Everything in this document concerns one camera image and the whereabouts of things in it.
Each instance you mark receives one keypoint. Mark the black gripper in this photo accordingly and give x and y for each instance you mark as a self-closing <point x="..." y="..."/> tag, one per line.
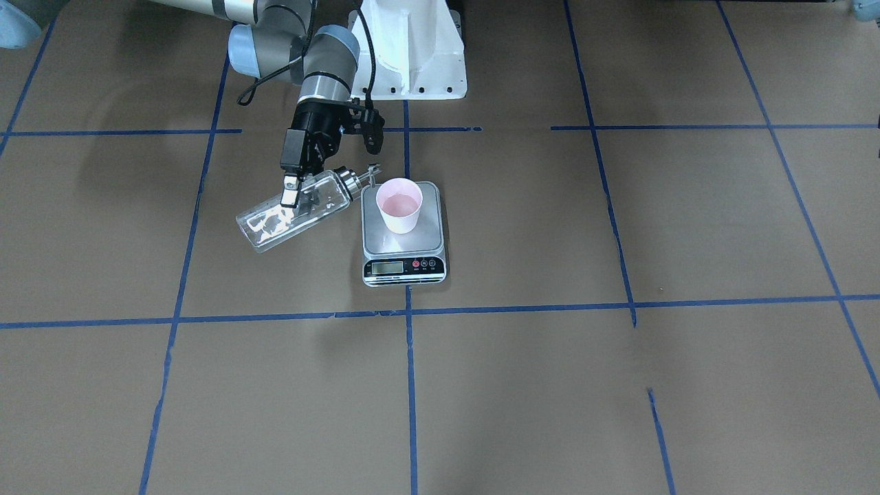
<point x="315" y="126"/>

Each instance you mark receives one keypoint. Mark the glass sauce dispenser bottle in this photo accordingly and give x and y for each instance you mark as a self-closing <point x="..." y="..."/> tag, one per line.
<point x="323" y="195"/>

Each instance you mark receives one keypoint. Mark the pink plastic cup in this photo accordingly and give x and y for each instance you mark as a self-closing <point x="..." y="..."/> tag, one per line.
<point x="399" y="202"/>

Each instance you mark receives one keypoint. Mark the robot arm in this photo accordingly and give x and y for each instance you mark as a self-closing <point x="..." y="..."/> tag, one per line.
<point x="267" y="41"/>

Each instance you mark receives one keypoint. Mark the silver digital kitchen scale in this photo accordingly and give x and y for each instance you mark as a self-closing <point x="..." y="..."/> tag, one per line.
<point x="417" y="257"/>

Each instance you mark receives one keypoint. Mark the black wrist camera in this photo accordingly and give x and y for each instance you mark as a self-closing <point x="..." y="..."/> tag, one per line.
<point x="368" y="122"/>

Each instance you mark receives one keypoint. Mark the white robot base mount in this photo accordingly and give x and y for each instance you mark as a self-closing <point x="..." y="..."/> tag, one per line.
<point x="409" y="50"/>

